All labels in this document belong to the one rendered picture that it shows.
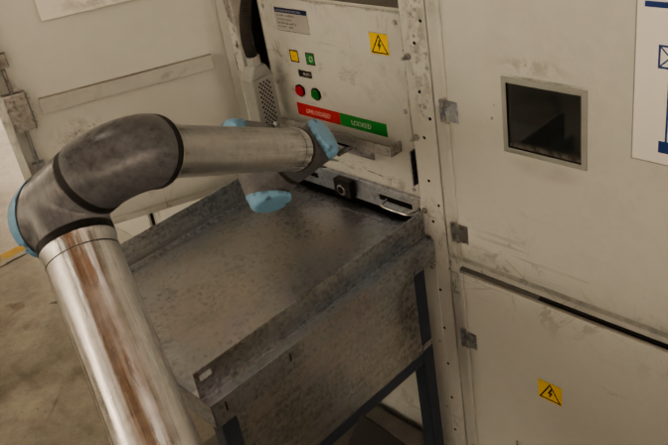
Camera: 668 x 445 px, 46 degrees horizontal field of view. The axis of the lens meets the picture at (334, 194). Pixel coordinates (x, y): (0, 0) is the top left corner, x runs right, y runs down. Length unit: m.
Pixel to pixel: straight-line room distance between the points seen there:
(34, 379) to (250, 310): 1.64
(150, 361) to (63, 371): 2.16
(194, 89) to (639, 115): 1.23
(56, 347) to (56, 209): 2.25
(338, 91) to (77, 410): 1.63
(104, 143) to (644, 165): 0.90
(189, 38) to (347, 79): 0.48
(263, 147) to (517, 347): 0.81
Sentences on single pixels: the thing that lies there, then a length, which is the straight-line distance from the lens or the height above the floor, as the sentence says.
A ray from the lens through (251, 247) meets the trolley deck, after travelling 1.99.
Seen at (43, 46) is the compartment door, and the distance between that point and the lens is 2.13.
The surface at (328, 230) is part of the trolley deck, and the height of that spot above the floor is 0.85.
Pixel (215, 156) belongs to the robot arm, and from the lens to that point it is 1.28.
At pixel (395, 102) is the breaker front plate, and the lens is 1.84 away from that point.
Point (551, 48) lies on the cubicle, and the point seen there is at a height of 1.38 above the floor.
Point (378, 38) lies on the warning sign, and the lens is 1.81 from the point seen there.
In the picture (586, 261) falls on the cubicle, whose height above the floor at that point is 0.95.
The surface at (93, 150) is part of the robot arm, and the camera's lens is 1.15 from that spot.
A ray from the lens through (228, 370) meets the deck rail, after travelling 1.59.
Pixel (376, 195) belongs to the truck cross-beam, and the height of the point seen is 0.90.
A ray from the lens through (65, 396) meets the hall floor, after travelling 3.14.
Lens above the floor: 1.88
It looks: 29 degrees down
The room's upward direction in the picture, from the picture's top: 10 degrees counter-clockwise
